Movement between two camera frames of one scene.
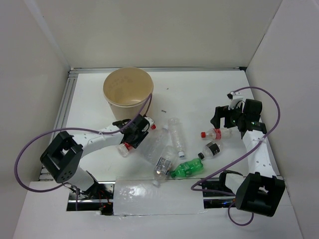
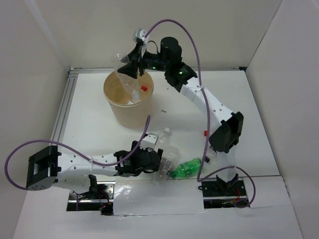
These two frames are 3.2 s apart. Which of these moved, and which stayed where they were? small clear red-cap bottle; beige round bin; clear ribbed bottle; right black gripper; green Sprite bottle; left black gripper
Moved: left black gripper; clear ribbed bottle; small clear red-cap bottle; right black gripper
Stayed: green Sprite bottle; beige round bin
